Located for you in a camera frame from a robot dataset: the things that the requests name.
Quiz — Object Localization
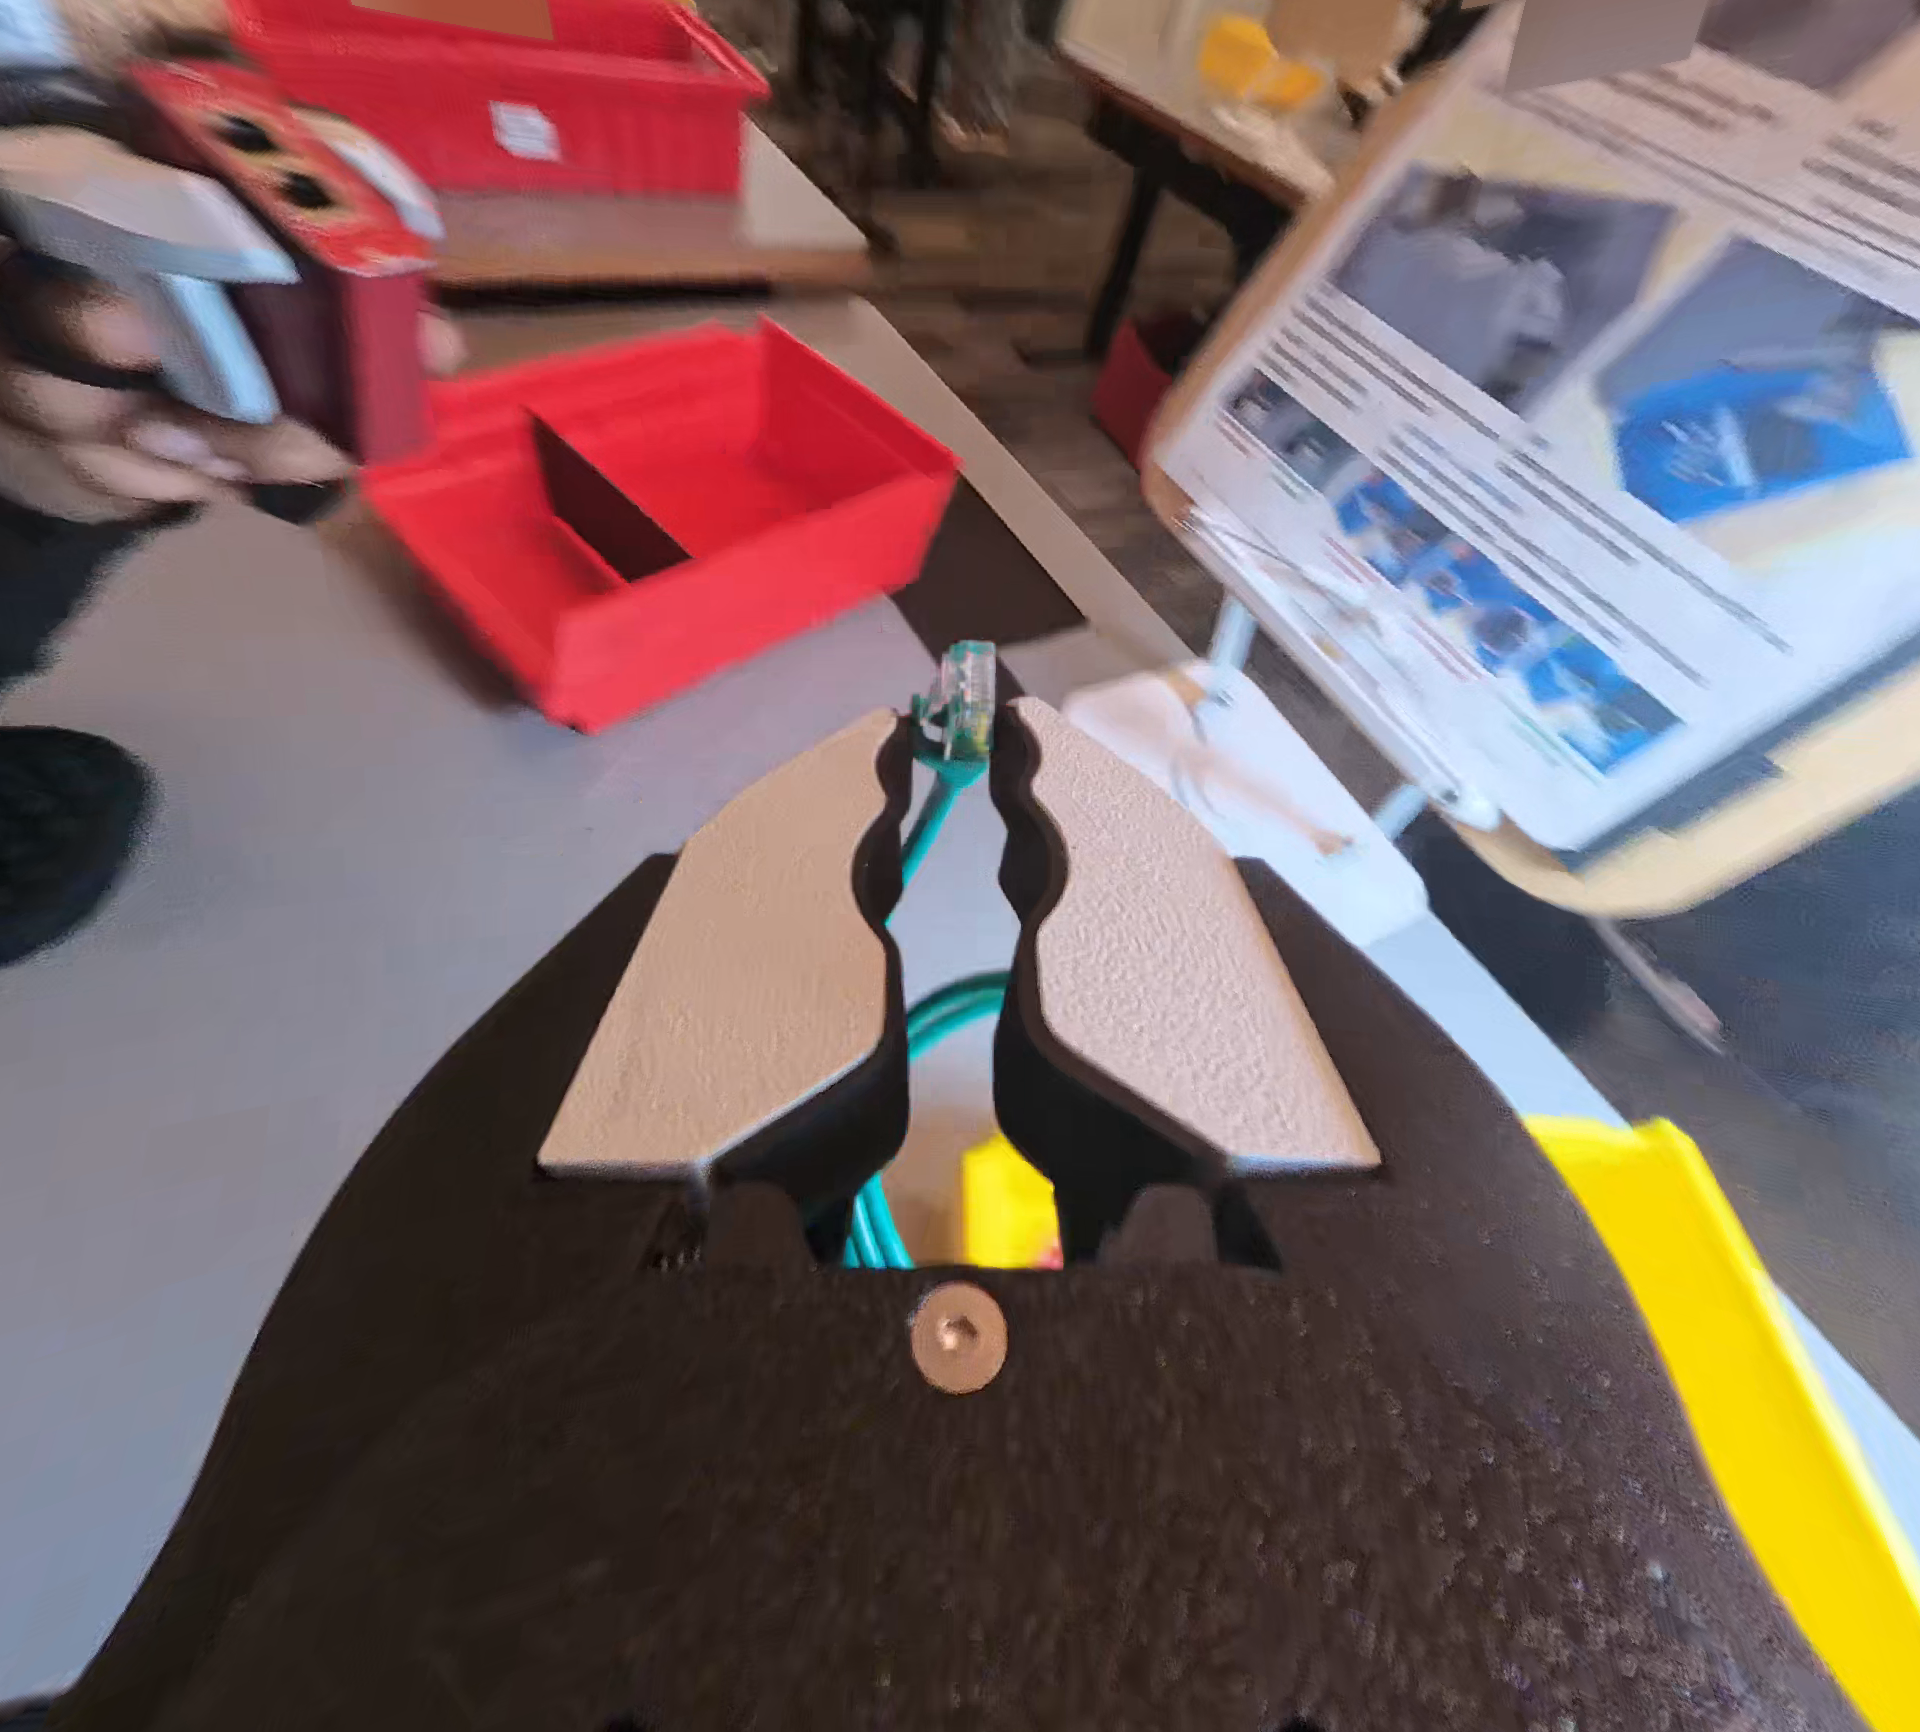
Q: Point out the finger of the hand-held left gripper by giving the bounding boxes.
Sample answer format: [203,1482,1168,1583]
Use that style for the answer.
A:
[322,130,448,251]
[0,127,302,424]

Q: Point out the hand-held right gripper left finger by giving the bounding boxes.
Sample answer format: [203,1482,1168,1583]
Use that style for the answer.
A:
[536,708,914,1250]

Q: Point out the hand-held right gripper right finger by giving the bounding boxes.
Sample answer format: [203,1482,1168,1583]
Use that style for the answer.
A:
[989,696,1381,1259]

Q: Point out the red metal port box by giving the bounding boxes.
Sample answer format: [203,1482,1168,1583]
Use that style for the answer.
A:
[126,59,448,470]

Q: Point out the green ethernet cable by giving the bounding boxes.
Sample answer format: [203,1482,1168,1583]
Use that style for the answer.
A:
[836,640,1014,1273]

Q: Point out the red plastic bin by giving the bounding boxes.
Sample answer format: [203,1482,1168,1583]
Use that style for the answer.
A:
[363,317,962,735]

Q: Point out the person's left forearm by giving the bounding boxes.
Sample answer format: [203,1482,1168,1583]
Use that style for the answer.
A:
[0,494,197,693]

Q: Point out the red ribbed plastic crate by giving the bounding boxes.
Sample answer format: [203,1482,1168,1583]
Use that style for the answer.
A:
[205,0,770,203]

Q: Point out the white stand base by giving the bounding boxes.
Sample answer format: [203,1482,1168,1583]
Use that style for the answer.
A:
[1063,665,1427,947]

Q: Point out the instruction sheet on clipboard stand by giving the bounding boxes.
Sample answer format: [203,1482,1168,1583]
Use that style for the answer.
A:
[1140,7,1920,923]

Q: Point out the printed instruction poster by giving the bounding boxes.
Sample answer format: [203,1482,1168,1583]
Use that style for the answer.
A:
[1161,7,1920,850]

